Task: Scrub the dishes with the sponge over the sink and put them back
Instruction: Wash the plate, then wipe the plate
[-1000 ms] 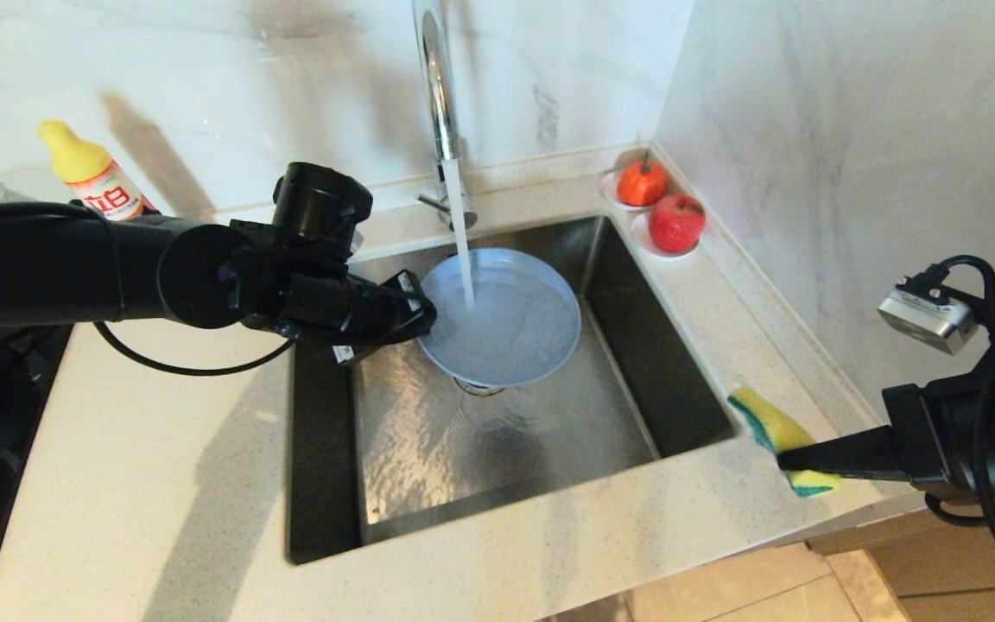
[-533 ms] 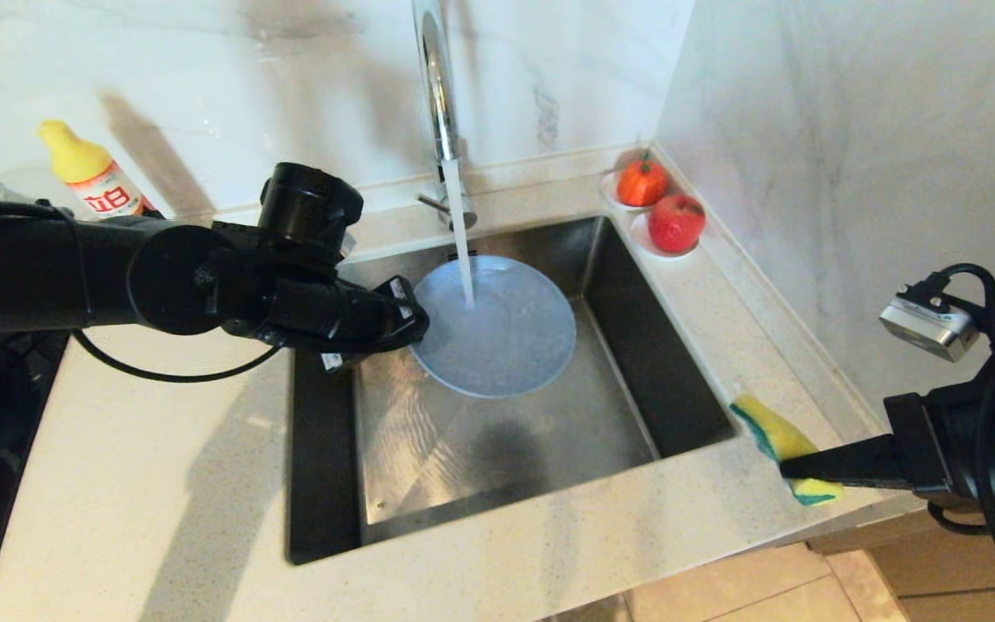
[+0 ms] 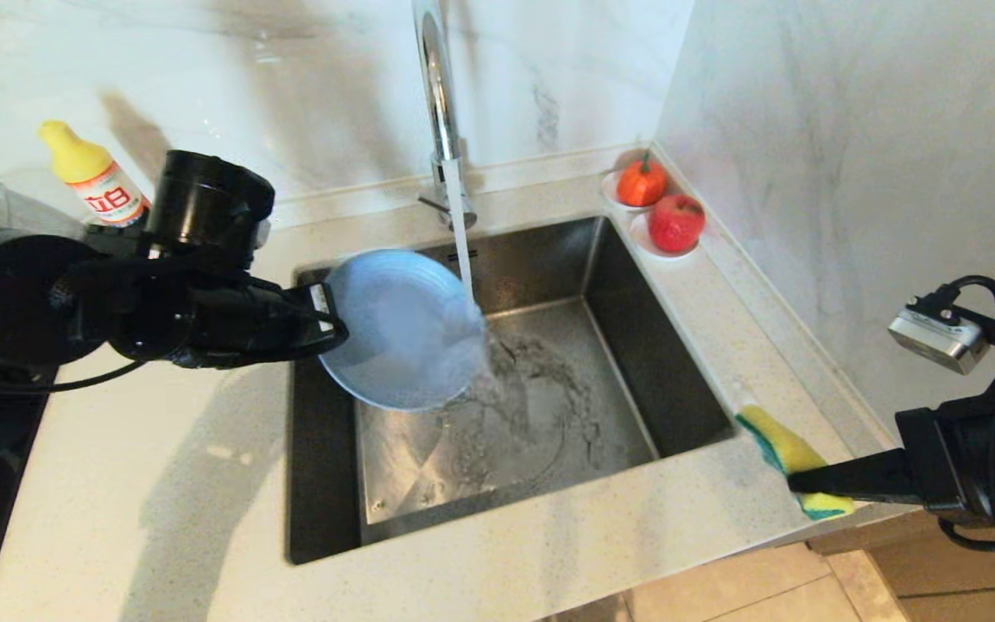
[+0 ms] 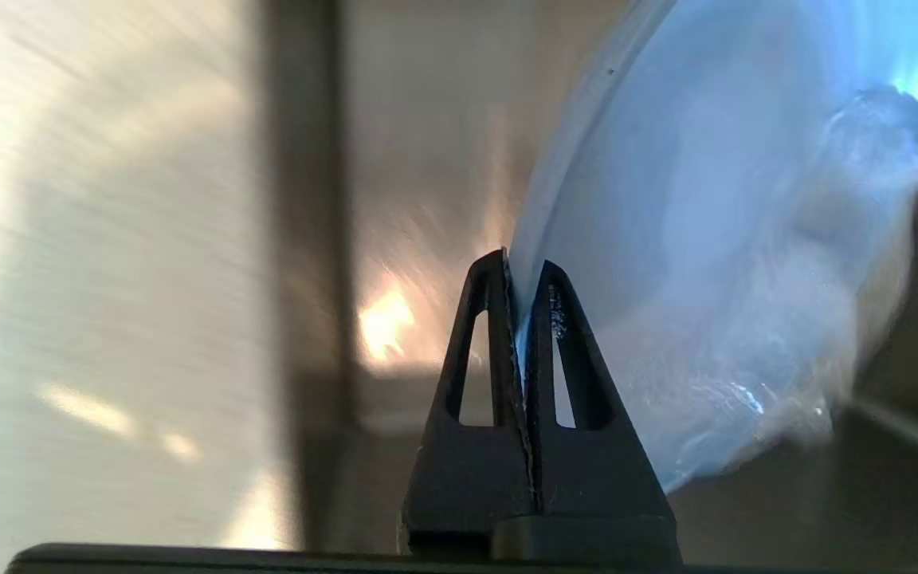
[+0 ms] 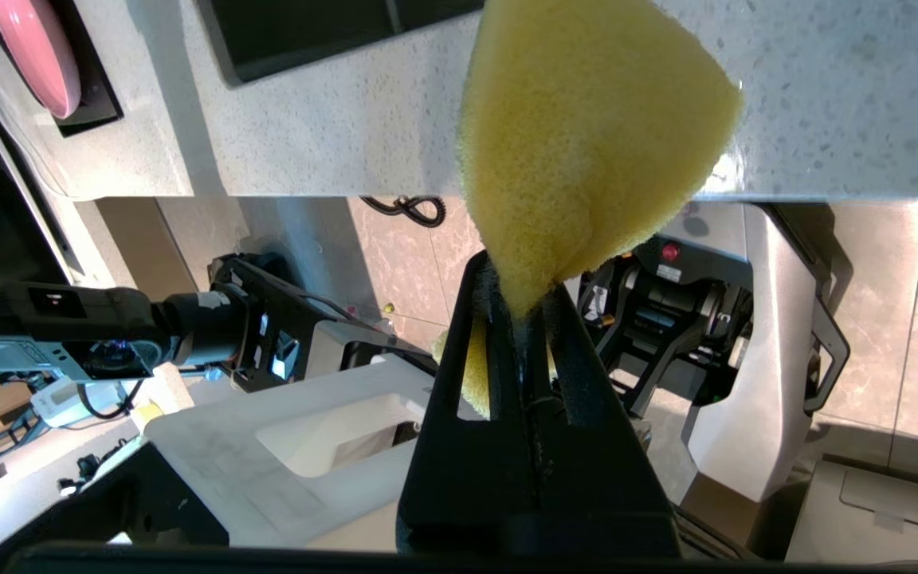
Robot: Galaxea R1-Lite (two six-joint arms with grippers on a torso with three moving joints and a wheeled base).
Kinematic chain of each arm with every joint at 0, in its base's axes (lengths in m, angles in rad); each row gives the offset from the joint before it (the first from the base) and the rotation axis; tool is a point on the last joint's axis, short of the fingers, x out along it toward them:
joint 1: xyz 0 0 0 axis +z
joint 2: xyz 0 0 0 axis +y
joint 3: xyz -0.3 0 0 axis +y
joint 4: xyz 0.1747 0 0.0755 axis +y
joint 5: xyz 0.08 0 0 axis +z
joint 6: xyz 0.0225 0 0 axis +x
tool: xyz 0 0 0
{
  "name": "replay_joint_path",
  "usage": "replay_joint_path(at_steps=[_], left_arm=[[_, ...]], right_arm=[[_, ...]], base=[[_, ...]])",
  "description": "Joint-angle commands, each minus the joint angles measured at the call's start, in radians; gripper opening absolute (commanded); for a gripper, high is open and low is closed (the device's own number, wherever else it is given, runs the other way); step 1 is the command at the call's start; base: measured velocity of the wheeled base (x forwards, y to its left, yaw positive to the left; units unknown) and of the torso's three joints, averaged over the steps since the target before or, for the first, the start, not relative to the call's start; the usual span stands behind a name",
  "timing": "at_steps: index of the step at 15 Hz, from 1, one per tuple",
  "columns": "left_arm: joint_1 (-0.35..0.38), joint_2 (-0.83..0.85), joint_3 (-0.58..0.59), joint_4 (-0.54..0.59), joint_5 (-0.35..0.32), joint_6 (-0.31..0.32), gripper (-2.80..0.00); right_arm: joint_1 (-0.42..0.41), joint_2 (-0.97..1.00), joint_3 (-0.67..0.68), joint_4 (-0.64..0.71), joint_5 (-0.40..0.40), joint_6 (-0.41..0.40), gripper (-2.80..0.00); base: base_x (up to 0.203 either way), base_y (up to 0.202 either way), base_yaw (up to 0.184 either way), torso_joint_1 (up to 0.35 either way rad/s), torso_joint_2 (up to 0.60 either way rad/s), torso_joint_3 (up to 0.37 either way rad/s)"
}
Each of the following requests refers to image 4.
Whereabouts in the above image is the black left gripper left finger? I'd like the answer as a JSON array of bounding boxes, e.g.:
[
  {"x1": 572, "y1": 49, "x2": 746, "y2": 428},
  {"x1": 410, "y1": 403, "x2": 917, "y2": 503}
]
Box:
[{"x1": 398, "y1": 248, "x2": 539, "y2": 557}]

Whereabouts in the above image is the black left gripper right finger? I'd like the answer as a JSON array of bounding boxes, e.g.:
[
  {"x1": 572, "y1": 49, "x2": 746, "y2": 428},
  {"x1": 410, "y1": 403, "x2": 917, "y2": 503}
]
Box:
[{"x1": 524, "y1": 260, "x2": 682, "y2": 564}]

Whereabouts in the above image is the grey plate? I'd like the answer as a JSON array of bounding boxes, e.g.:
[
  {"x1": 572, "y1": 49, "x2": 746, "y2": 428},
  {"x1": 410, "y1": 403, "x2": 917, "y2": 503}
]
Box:
[{"x1": 505, "y1": 0, "x2": 918, "y2": 496}]

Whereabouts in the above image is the stainless steel sink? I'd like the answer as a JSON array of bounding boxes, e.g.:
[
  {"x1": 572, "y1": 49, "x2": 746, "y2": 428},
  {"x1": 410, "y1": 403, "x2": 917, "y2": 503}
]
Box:
[{"x1": 0, "y1": 0, "x2": 918, "y2": 568}]

